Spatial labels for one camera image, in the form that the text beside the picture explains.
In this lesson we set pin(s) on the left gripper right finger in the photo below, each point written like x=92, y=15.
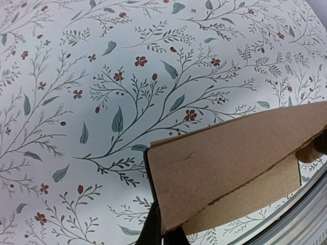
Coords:
x=176, y=237

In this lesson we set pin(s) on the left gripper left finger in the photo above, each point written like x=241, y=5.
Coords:
x=151, y=231

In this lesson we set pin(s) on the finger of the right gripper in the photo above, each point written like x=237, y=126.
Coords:
x=320, y=143

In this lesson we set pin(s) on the brown cardboard box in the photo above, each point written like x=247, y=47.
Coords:
x=221, y=173

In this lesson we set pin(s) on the floral patterned table mat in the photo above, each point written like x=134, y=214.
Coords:
x=86, y=86

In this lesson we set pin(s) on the aluminium front rail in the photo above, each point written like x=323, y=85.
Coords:
x=301, y=220

